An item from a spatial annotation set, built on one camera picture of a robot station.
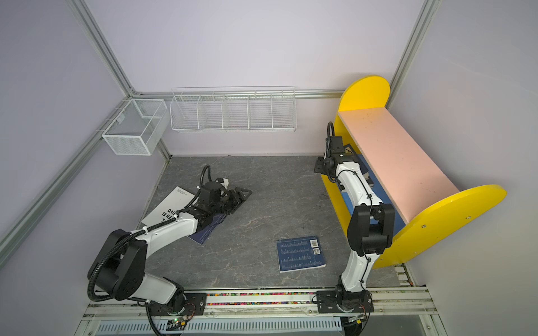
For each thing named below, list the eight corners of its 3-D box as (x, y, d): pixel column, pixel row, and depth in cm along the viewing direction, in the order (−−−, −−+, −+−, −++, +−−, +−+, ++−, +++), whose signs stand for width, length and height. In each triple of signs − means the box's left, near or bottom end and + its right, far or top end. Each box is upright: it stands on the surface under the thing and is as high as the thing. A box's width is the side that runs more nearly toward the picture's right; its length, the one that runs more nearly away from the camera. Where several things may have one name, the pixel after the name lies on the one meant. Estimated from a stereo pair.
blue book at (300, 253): (279, 273, 82) (279, 271, 81) (276, 242, 91) (276, 240, 89) (325, 267, 84) (326, 265, 82) (317, 236, 92) (318, 235, 90)
